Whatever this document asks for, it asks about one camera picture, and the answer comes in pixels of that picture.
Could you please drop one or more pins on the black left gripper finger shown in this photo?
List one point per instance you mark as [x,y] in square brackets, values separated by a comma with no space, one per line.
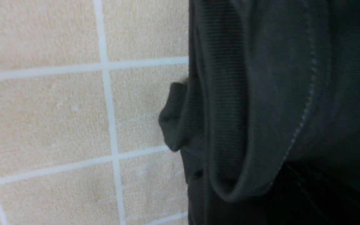
[303,195]

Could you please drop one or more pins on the dark gray long-sleeve shirt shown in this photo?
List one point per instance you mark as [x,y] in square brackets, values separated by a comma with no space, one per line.
[271,82]

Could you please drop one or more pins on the beige grid-pattern table mat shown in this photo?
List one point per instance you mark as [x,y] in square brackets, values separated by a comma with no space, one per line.
[81,86]

